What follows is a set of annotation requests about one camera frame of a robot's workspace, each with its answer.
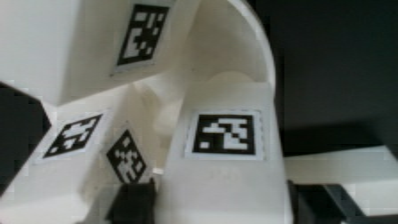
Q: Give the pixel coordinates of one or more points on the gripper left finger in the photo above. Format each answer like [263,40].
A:
[132,209]

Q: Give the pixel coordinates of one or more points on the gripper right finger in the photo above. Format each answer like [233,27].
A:
[322,204]

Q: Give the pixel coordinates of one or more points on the white round stool seat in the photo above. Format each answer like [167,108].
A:
[215,52]

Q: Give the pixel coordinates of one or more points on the white stool leg with tags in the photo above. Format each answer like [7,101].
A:
[82,45]

